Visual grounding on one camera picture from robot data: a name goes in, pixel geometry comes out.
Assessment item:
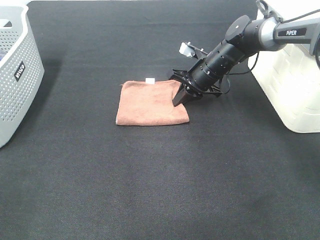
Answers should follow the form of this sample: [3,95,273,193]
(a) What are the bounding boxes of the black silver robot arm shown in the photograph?
[171,11,320,106]

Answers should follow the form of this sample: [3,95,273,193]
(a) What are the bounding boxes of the black fabric table mat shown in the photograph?
[0,0,320,240]

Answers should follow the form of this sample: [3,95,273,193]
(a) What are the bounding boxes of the white plastic storage bin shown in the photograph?
[247,0,320,134]

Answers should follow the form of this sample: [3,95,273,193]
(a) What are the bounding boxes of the grey perforated laundry basket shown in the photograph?
[0,2,45,146]

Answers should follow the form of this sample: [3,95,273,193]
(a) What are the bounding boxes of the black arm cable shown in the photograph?
[219,0,320,95]

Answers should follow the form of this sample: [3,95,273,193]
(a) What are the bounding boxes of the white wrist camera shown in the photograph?
[179,42,196,58]

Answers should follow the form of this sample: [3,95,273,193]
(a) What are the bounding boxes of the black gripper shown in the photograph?
[170,69,223,107]

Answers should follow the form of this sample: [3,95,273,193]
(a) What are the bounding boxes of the orange-brown towel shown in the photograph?
[115,80,190,126]

